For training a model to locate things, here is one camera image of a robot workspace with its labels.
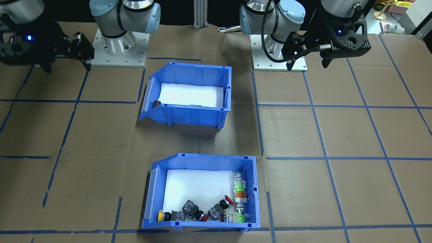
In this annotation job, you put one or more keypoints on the pink box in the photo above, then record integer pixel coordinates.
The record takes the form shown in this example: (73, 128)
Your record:
(400, 8)

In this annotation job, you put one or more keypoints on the short aluminium profile post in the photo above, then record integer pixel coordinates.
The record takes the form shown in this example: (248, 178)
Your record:
(199, 13)

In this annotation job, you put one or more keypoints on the orange button switch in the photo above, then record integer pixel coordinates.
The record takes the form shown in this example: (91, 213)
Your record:
(241, 195)

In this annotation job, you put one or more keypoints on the white red small switch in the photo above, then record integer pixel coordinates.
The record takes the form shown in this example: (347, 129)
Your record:
(226, 218)

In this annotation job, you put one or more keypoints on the red flat push button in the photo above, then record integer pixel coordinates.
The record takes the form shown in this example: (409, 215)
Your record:
(203, 216)

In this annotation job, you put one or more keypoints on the blue bin with push buttons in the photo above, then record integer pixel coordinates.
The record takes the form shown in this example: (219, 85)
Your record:
(202, 161)

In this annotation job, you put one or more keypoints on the black battery box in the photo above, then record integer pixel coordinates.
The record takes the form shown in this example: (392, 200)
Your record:
(156, 104)

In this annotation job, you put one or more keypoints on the blue bin with battery box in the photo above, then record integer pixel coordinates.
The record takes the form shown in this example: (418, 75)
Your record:
(189, 116)

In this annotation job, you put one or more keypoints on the wooden stand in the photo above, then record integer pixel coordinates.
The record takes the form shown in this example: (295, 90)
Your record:
(380, 13)

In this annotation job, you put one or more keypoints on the large white foam pad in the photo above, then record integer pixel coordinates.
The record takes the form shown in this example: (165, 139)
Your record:
(195, 185)

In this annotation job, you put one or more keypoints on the black contact block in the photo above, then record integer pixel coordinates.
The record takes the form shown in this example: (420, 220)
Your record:
(190, 208)

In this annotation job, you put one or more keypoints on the silver button with green block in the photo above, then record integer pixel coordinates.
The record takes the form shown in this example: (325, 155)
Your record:
(240, 182)
(240, 214)

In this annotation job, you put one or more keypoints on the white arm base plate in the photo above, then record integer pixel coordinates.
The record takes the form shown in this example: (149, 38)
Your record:
(135, 58)
(260, 64)

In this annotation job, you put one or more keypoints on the yellow push button switch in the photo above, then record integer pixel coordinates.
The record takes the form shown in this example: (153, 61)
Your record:
(160, 216)

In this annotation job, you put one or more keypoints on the small white foam pad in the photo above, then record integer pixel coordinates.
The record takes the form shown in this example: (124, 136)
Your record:
(192, 94)

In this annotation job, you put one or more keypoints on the white patterned cup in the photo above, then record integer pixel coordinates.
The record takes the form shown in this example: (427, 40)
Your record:
(391, 27)

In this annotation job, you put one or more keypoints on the red mushroom emergency button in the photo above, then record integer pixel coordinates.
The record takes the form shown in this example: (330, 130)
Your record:
(228, 200)

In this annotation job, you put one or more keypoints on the silver metal tool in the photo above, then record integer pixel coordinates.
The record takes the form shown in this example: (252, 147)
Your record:
(229, 29)

